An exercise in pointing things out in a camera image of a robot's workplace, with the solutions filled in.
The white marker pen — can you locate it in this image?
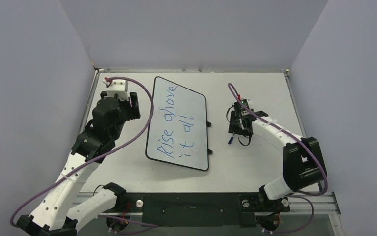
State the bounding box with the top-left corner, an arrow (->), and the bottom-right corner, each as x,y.
228,135 -> 234,145

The black framed whiteboard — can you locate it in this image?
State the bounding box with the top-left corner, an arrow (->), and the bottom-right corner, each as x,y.
145,76 -> 212,171

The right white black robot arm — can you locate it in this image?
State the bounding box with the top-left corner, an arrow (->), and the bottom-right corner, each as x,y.
226,103 -> 327,210

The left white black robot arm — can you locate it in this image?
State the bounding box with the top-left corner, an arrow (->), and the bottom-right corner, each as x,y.
15,91 -> 141,236

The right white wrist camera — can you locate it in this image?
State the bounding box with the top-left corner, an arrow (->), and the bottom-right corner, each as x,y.
236,99 -> 251,109

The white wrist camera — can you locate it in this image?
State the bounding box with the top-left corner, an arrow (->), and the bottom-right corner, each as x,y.
236,99 -> 251,109
103,77 -> 129,101

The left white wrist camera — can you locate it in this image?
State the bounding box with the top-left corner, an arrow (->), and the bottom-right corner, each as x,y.
103,77 -> 129,101

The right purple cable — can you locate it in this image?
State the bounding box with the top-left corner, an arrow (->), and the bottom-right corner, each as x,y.
228,83 -> 329,235

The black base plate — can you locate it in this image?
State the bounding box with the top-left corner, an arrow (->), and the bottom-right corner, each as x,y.
107,192 -> 290,227

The aluminium front rail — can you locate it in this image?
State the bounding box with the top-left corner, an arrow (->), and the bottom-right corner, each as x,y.
47,192 -> 341,216

